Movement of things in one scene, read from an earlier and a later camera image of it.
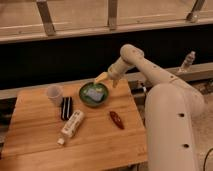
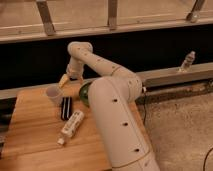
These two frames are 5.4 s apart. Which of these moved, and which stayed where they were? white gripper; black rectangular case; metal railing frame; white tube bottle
Moved: white gripper
Stayed: black rectangular case; white tube bottle; metal railing frame
